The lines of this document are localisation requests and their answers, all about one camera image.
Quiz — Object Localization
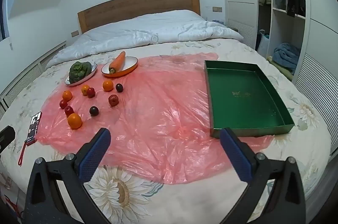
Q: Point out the white duvet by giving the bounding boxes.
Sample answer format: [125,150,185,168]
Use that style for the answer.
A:
[48,10,243,67]

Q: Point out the white bag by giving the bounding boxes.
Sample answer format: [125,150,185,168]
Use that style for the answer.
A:
[257,30,270,56]

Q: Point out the window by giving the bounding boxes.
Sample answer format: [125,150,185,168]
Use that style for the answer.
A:
[0,0,10,41]

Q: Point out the pink plastic sheet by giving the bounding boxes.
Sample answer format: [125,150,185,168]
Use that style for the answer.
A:
[35,52,275,185]

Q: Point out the white slatted radiator cover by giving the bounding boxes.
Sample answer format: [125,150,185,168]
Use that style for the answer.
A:
[0,40,66,113]

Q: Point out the yellow-green folded cloth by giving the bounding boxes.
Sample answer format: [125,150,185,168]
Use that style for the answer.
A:
[267,55,293,82]

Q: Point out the bok choy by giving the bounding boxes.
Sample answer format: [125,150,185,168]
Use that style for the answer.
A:
[69,62,93,81]

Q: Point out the green tray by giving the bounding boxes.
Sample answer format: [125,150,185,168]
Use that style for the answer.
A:
[204,60,295,138]

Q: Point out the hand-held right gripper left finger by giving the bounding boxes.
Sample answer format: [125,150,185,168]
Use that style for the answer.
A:
[22,127,111,224]

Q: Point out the red phone strap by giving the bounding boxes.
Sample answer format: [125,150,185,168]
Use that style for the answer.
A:
[18,143,28,166]

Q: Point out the orange and white plate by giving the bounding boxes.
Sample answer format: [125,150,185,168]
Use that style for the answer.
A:
[101,56,138,78]

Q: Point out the smartphone in red case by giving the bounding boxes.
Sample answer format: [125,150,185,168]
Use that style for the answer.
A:
[25,111,43,145]

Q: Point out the white plate with dark rim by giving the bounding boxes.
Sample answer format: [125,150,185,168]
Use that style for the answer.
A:
[65,63,98,86]

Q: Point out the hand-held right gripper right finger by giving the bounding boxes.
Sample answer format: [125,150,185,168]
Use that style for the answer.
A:
[220,127,307,224]

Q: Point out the carrot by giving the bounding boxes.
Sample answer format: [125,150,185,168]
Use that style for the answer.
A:
[109,51,126,74]

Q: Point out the wooden headboard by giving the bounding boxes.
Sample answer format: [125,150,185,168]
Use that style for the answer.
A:
[77,0,201,34]

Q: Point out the blue folded towel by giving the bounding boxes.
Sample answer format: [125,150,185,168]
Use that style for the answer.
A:
[272,43,300,75]

